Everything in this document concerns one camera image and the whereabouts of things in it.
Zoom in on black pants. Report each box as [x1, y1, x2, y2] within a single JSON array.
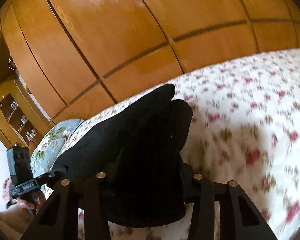
[[53, 83, 193, 228]]

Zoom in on left forearm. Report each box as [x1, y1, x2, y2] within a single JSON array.
[[0, 205, 33, 239]]

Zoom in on left hand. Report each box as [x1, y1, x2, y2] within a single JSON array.
[[2, 178, 46, 211]]

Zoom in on light blue floral pillow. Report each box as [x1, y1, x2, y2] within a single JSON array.
[[30, 119, 84, 178]]

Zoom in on wooden shelf cabinet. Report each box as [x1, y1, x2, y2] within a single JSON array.
[[0, 34, 51, 152]]

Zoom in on floral white bedspread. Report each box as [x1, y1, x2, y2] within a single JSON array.
[[43, 47, 300, 240]]

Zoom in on orange wooden wardrobe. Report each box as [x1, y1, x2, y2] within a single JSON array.
[[0, 0, 300, 123]]

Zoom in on black camera box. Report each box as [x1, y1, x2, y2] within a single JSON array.
[[6, 146, 33, 186]]

